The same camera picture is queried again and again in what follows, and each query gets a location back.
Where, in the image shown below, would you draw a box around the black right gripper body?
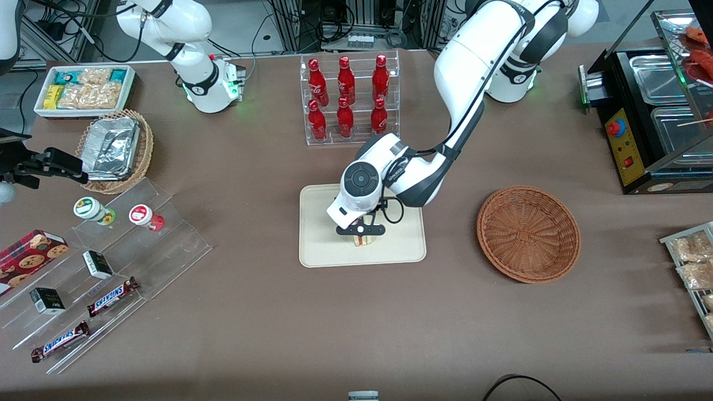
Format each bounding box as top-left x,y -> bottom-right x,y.
0,129 -> 41,189

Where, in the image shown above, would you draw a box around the beige plastic tray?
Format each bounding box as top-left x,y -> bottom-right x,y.
299,179 -> 427,268

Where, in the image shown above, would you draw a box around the light wicker basket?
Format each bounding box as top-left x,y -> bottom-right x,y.
75,109 -> 154,195

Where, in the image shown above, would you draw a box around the round brown wicker basket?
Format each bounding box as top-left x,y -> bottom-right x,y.
476,185 -> 582,284

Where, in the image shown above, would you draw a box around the green lid cup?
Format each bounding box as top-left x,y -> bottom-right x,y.
74,197 -> 116,226

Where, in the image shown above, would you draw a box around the white rectangular snack bin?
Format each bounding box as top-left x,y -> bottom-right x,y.
33,65 -> 136,119

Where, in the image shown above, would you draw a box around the aluminium foil container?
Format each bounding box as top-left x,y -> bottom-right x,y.
81,117 -> 141,181

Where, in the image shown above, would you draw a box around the clear rice cracker bag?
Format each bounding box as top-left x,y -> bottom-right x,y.
58,85 -> 90,110
78,68 -> 113,86
84,82 -> 123,110

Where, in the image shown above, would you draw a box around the red lid cup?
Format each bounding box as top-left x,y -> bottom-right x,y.
129,204 -> 165,232

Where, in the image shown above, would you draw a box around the red plaid cookie box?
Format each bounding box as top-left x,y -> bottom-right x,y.
0,229 -> 70,296

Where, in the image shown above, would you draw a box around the red cola bottle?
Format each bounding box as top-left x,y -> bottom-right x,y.
338,56 -> 356,104
308,99 -> 328,141
372,54 -> 390,102
308,58 -> 329,105
370,97 -> 388,136
337,97 -> 354,139

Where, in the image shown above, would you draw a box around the small black box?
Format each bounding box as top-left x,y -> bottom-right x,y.
30,287 -> 66,315
82,250 -> 114,280

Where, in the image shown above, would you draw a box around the clear acrylic bottle rack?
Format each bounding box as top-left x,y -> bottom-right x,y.
300,50 -> 401,146

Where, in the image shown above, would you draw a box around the Snickers chocolate bar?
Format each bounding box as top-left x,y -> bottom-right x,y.
31,321 -> 90,364
87,277 -> 140,318

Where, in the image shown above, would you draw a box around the clear acrylic stepped display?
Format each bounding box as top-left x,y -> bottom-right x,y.
0,177 -> 213,375

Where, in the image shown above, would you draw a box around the black hot food display machine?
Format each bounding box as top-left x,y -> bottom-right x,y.
578,10 -> 713,195

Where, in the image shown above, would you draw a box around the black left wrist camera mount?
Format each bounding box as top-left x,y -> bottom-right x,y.
335,222 -> 386,238

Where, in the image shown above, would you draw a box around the grey wire rack tray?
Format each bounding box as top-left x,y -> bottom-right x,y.
660,222 -> 713,341

